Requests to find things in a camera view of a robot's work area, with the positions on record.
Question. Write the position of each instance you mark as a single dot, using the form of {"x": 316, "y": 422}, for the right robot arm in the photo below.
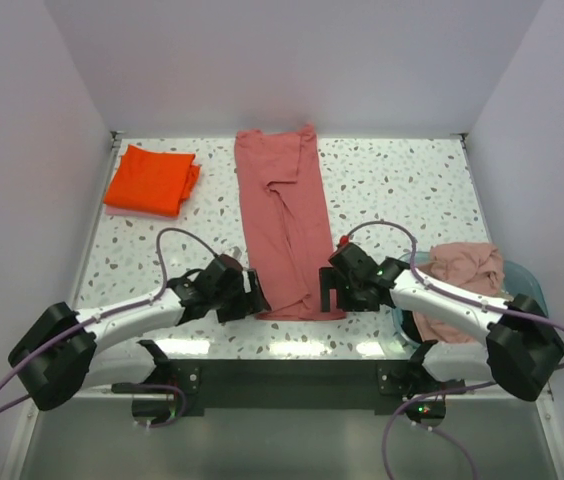
{"x": 512, "y": 345}

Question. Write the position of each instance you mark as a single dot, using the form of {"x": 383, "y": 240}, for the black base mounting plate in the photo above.
{"x": 193, "y": 387}

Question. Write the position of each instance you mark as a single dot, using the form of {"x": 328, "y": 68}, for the folded orange t shirt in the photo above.
{"x": 152, "y": 183}

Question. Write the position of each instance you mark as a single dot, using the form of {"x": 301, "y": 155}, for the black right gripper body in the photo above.
{"x": 351, "y": 297}

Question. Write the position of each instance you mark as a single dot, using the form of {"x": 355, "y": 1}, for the blue plastic laundry basket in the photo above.
{"x": 466, "y": 311}

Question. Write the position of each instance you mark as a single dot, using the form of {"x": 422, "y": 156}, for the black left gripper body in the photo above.
{"x": 229, "y": 304}

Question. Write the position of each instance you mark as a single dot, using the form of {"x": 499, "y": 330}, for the crumpled light pink t shirt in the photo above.
{"x": 475, "y": 267}

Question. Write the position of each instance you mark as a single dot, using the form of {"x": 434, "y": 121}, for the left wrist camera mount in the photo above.
{"x": 233, "y": 252}

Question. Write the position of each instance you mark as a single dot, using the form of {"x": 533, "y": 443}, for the black garment in basket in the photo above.
{"x": 409, "y": 327}

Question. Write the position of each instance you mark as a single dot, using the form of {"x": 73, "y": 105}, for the dusty red t shirt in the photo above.
{"x": 285, "y": 220}

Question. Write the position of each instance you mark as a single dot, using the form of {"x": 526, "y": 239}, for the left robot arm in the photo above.
{"x": 66, "y": 351}

